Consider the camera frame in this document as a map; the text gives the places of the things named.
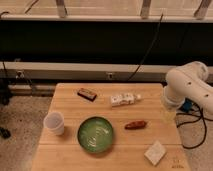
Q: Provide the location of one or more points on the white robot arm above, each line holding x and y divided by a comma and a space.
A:
188, 81

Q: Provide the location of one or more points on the white plastic bottle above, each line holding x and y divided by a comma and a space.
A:
124, 99

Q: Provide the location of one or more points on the dark red eraser block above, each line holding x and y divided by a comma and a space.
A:
87, 94

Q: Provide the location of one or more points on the green bowl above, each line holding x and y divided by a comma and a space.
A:
95, 135

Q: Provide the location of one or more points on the white plastic cup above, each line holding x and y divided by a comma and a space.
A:
54, 122

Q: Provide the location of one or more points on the blue box on floor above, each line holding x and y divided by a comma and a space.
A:
187, 105

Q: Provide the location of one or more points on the white sponge block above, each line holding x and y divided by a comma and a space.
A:
155, 153

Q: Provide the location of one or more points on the black object on floor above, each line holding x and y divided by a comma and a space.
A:
4, 133

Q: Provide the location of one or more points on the wall power outlet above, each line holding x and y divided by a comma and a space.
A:
110, 75

